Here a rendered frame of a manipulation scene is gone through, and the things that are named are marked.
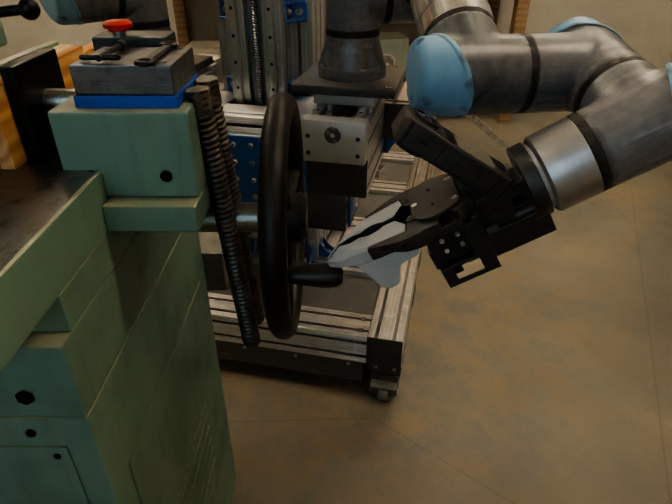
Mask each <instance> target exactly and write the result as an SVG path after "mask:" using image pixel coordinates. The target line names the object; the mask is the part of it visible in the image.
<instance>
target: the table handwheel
mask: <svg viewBox="0 0 672 504"><path fill-rule="evenodd" d="M232 204H233V205H234V207H233V209H234V210H235V212H234V214H235V215H236V217H235V219H236V220H237V221H236V224H237V225H238V226H237V228H238V229H239V230H238V232H258V258H259V273H260V285H261V294H262V302H263V308H264V313H265V318H266V321H267V324H268V327H269V330H270V331H271V333H272V334H273V335H274V336H275V337H276V338H278V339H281V340H286V339H289V338H291V337H292V336H293V335H294V334H295V332H296V330H297V327H298V324H299V319H300V312H301V304H302V292H303V286H302V285H296V284H289V281H288V267H296V266H302V265H304V247H305V239H306V238H307V233H308V202H307V197H306V196H305V186H304V157H303V141H302V129H301V121H300V114H299V109H298V105H297V102H296V100H295V98H294V97H293V96H292V95H291V94H289V93H287V92H279V93H276V94H275V95H273V96H272V98H271V99H270V101H269V103H268V105H267V108H266V112H265V116H264V120H263V126H262V134H261V142H260V153H259V169H258V197H257V202H232ZM212 209H213V207H212V206H210V208H209V210H208V212H207V214H206V217H205V219H204V221H203V223H202V225H201V227H200V230H199V231H197V232H218V230H217V226H216V221H215V220H214V219H215V216H214V215H213V214H214V212H213V210H212Z"/></svg>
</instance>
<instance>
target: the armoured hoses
mask: <svg viewBox="0 0 672 504"><path fill-rule="evenodd" d="M194 82H195V84H196V86H193V87H190V88H187V89H186V91H185V93H186V99H187V101H188V102H191V103H193V104H194V107H195V110H196V116H197V121H198V127H199V133H200V139H201V145H202V150H203V156H204V166H205V171H206V177H207V182H208V187H209V192H210V197H211V202H212V203H211V206H212V207H213V209H212V210H213V212H214V214H213V215H214V216H215V219H214V220H215V221H216V226H217V230H218V235H219V239H220V244H221V248H222V253H223V257H224V261H225V266H226V270H227V274H228V278H229V283H230V287H231V291H232V295H233V296H232V298H233V299H234V300H233V302H234V306H235V310H236V314H237V317H238V321H239V323H238V324H239V328H240V332H241V337H242V341H243V344H244V346H245V347H247V348H248V349H254V348H256V347H258V345H259V344H260V333H259V329H258V325H260V324H262V322H263V321H264V318H265V313H264V309H263V303H262V299H261V293H260V289H259V285H258V284H259V283H258V279H257V275H256V271H255V270H256V268H255V264H254V260H253V255H252V254H253V253H252V248H251V244H250V240H249V236H248V234H249V233H248V232H238V230H239V229H238V228H237V226H238V225H237V224H236V221H237V220H236V219H235V217H236V215H235V214H234V212H235V210H234V209H233V207H234V205H233V204H232V202H242V201H241V199H242V198H241V197H240V195H241V193H240V192H239V191H240V189H239V187H238V186H239V184H238V183H237V182H238V179H237V178H236V177H237V174H236V173H235V172H236V169H235V168H234V167H235V164H234V163H233V162H234V160H233V158H232V157H233V155H232V153H231V152H232V149H231V148H230V147H231V144H230V143H229V142H230V139H229V138H228V136H229V134H228V133H227V131H228V129H227V128H226V125H227V123H226V122H225V119H226V118H225V117H224V113H225V112H224V111H222V110H223V106H222V105H221V104H222V98H221V93H220V88H219V83H218V78H217V77H216V76H214V75H204V76H201V77H199V78H196V79H195V81H194Z"/></svg>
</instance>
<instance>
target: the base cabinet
mask: <svg viewBox="0 0 672 504"><path fill-rule="evenodd" d="M236 477H237V476H236V469H235V463H234V457H233V450H232V444H231V438H230V431H229V425H228V419H227V412H226V406H225V399H224V393H223V387H222V380H221V374H220V368H219V361H218V355H217V349H216V342H215V336H214V330H213V323H212V317H211V311H210V304H209V298H208V291H207V285H206V279H205V272H204V266H203V260H202V253H201V247H200V241H199V234H198V232H181V233H180V235H179V237H178V239H177V241H176V242H175V244H174V246H173V248H172V250H171V252H170V254H169V256H168V258H167V260H166V262H165V264H164V266H163V268H162V270H161V272H160V274H159V276H158V278H157V280H156V281H155V283H154V285H153V287H152V289H151V291H150V293H149V295H148V297H147V299H146V301H145V303H144V305H143V307H142V309H141V311H140V313H139V315H138V317H137V319H136V320H135V322H134V324H133V326H132V328H131V330H130V332H129V334H128V336H127V338H126V340H125V342H124V344H123V346H122V348H121V350H120V352H119V354H118V356H117V358H116V360H115V361H114V363H113V365H112V367H111V369H110V371H109V373H108V375H107V377H106V379H105V381H104V383H103V385H102V387H101V389H100V391H99V393H98V395H97V397H96V399H95V400H94V402H93V404H92V406H91V408H90V410H89V412H88V414H87V415H85V416H0V504H232V499H233V493H234V488H235V483H236Z"/></svg>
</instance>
